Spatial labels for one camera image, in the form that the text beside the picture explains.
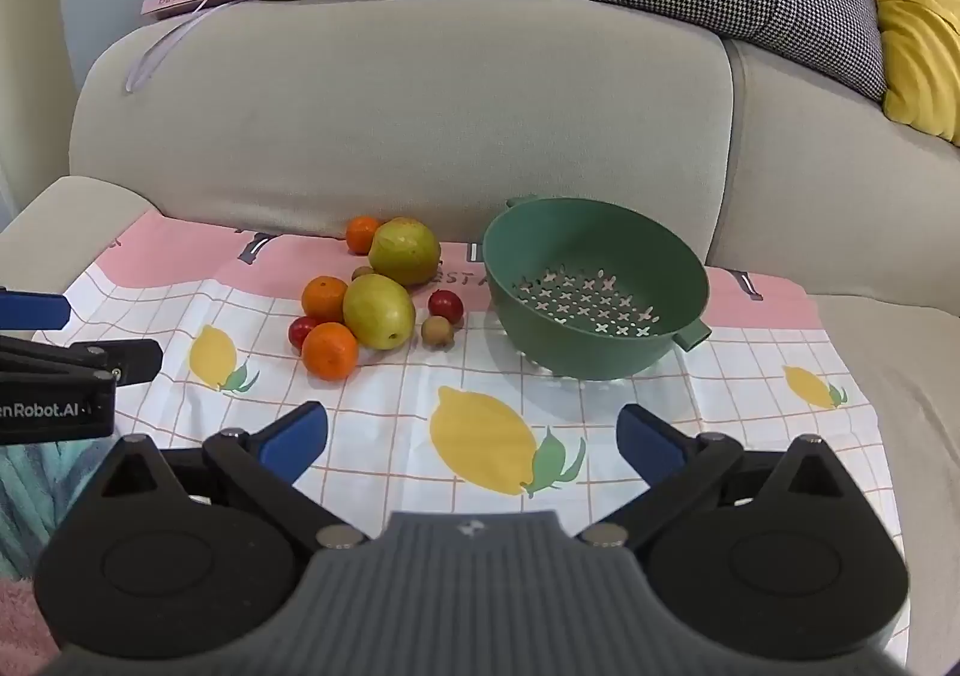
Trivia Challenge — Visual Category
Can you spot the green colander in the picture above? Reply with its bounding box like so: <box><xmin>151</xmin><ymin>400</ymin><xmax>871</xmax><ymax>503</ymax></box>
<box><xmin>482</xmin><ymin>194</ymin><xmax>713</xmax><ymax>381</ymax></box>

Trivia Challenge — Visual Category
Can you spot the pale lilac ribbon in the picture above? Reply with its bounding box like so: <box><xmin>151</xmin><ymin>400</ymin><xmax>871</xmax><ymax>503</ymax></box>
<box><xmin>124</xmin><ymin>0</ymin><xmax>226</xmax><ymax>94</ymax></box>

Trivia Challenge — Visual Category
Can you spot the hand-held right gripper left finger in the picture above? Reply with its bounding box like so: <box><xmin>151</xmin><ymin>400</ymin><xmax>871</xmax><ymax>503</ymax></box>
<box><xmin>96</xmin><ymin>400</ymin><xmax>372</xmax><ymax>549</ymax></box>

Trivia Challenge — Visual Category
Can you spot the teal ribbed cloth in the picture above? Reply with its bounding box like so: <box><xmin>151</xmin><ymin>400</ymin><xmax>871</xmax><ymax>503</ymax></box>
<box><xmin>0</xmin><ymin>440</ymin><xmax>115</xmax><ymax>581</ymax></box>

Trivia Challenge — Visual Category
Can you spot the orange tangerine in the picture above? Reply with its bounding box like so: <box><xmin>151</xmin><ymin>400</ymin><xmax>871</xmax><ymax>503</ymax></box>
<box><xmin>345</xmin><ymin>216</ymin><xmax>384</xmax><ymax>255</ymax></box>
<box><xmin>301</xmin><ymin>322</ymin><xmax>359</xmax><ymax>381</ymax></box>
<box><xmin>301</xmin><ymin>275</ymin><xmax>350</xmax><ymax>323</ymax></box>

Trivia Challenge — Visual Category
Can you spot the green apple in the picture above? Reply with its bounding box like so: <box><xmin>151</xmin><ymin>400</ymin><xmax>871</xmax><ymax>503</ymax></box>
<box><xmin>367</xmin><ymin>217</ymin><xmax>442</xmax><ymax>287</ymax></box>

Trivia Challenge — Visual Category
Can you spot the yellow cushion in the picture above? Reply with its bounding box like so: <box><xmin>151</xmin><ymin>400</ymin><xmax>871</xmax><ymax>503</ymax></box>
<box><xmin>869</xmin><ymin>0</ymin><xmax>960</xmax><ymax>145</ymax></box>

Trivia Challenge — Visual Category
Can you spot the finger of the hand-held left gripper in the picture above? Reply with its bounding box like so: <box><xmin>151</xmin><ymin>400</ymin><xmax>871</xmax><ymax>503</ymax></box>
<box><xmin>0</xmin><ymin>336</ymin><xmax>164</xmax><ymax>386</ymax></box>
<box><xmin>0</xmin><ymin>286</ymin><xmax>73</xmax><ymax>333</ymax></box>

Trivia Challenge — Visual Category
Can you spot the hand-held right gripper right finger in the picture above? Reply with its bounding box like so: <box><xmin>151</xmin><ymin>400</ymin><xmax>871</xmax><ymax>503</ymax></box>
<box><xmin>574</xmin><ymin>402</ymin><xmax>863</xmax><ymax>549</ymax></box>

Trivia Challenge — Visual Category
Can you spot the beige fabric sofa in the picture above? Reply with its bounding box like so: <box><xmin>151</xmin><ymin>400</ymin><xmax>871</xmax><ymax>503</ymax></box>
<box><xmin>0</xmin><ymin>0</ymin><xmax>960</xmax><ymax>662</ymax></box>

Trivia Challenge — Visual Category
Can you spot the pink fluffy cloth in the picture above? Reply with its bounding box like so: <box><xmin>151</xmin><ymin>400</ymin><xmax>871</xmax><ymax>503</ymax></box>
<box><xmin>0</xmin><ymin>575</ymin><xmax>62</xmax><ymax>676</ymax></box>

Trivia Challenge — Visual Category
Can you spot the pink patterned cloth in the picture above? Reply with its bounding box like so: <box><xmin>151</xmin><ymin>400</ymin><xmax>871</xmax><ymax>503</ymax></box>
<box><xmin>52</xmin><ymin>207</ymin><xmax>913</xmax><ymax>654</ymax></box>

